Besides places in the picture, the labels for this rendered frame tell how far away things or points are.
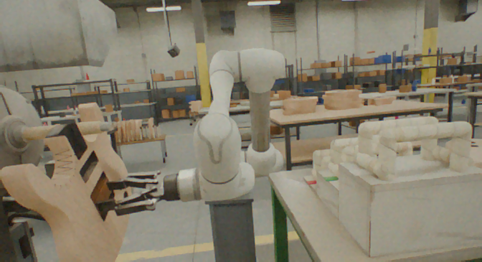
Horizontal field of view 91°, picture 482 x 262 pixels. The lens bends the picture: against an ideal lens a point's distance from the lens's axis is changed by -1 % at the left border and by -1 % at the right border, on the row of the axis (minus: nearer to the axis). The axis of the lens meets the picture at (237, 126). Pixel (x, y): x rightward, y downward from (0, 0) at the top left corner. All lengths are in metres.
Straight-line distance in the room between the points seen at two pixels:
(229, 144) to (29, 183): 0.36
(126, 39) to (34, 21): 11.87
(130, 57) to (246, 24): 5.46
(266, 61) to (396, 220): 0.71
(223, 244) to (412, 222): 1.11
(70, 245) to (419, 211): 0.76
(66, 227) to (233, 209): 0.95
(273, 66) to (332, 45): 12.07
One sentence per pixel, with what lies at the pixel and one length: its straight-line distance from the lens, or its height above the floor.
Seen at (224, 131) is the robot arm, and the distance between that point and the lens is 0.50.
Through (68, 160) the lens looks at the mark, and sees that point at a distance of 0.68.
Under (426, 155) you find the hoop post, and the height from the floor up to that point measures 1.12.
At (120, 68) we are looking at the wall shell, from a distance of 12.42.
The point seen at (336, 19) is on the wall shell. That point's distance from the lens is 13.37.
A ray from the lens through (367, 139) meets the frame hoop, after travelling 0.66.
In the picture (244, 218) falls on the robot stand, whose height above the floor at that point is 0.58.
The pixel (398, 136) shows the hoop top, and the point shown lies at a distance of 0.59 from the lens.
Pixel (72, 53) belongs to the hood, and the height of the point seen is 1.41.
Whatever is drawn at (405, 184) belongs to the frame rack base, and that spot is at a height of 1.10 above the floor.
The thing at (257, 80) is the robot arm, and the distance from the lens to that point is 1.05.
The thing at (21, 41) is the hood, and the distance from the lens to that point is 0.59.
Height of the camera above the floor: 1.33
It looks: 10 degrees down
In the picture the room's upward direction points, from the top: 5 degrees counter-clockwise
